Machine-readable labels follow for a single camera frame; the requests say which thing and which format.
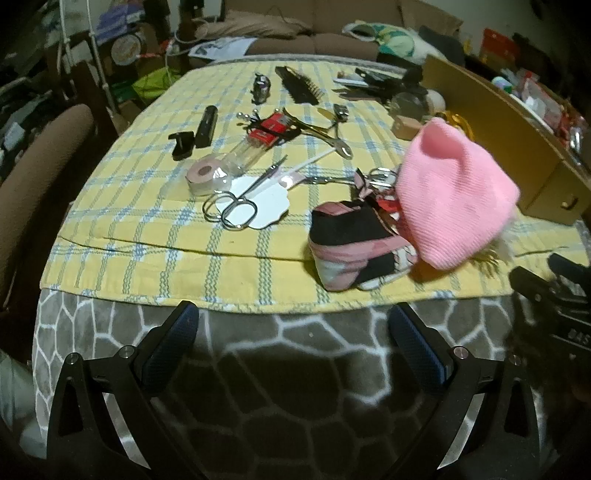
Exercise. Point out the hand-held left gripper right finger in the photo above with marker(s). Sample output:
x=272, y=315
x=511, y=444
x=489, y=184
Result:
x=415, y=344

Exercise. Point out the yellow plaid cloth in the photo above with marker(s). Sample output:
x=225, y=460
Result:
x=138, y=221

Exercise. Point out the green plastic bag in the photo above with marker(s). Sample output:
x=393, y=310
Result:
x=152, y=85

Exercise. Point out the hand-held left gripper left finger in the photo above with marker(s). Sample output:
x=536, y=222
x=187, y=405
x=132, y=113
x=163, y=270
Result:
x=173, y=337

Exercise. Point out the pink black pouch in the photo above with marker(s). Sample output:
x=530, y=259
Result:
x=351, y=230

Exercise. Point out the brown chair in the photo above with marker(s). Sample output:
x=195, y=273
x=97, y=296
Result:
x=41, y=175

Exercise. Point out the dark grey cushion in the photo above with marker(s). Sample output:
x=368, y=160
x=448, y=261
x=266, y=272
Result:
x=443, y=44

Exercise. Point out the pink tape roll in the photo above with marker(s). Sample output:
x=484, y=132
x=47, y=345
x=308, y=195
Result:
x=196, y=182

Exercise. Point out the red hex key set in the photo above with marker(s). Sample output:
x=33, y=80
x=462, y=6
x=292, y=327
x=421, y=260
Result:
x=272, y=127

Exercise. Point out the grey giraffe print blanket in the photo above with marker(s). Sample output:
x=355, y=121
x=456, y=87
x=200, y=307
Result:
x=286, y=332

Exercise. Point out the cardboard drawer box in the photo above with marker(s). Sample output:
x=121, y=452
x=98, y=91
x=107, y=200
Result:
x=498, y=129

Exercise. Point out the white ball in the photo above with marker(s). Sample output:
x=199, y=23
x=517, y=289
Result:
x=436, y=99

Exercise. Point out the black tube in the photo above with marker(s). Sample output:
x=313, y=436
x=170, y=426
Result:
x=206, y=127

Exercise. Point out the large steel scissors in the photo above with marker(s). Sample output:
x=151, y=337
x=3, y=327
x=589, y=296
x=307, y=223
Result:
x=263, y=175

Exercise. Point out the clear plastic bottle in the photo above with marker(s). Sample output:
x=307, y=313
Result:
x=247, y=157

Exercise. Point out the toy car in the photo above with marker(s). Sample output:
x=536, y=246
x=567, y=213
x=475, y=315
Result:
x=260, y=87

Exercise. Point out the pink knit beanie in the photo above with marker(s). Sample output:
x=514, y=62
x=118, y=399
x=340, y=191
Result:
x=448, y=198

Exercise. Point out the printed paper sheet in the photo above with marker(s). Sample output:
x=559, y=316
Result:
x=221, y=48

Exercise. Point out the small steel scissors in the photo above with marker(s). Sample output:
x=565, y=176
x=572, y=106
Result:
x=332, y=179

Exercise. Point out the red box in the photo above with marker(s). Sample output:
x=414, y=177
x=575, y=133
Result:
x=496, y=44

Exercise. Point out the black clip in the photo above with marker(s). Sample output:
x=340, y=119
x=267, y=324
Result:
x=182, y=143

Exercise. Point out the person's pale clothing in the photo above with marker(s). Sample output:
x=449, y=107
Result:
x=18, y=392

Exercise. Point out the white scalloped card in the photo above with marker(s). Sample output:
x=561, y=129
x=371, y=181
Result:
x=272, y=203

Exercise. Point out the black hair brush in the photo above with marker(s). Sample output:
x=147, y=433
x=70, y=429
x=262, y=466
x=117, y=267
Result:
x=298, y=87

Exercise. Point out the beige nail polish bottle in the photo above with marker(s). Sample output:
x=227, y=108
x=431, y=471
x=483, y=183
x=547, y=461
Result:
x=406, y=128

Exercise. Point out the white nail file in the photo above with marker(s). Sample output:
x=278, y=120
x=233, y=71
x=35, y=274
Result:
x=348, y=82

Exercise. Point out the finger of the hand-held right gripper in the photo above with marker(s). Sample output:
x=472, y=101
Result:
x=568, y=267
x=531, y=284

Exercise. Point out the clear glass jar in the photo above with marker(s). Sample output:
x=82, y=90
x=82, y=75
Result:
x=408, y=107

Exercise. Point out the steel nail clipper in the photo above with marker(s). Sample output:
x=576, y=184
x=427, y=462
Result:
x=340, y=113

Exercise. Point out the round tin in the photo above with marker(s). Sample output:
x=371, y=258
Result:
x=127, y=48

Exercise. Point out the white pole rack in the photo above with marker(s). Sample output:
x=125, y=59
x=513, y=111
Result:
x=102, y=78

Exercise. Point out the lilac packet stack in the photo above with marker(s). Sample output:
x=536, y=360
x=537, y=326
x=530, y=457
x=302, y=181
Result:
x=115, y=23

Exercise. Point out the dark nail file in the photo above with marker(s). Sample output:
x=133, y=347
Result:
x=355, y=93

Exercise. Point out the white stick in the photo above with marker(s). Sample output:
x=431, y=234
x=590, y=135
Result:
x=314, y=158

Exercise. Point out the brown sofa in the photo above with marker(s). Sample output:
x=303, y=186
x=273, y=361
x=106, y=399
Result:
x=295, y=46

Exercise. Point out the beige pillow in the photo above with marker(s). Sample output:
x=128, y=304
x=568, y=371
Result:
x=258, y=23

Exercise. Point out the green floral bag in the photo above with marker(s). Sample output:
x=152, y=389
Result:
x=397, y=44

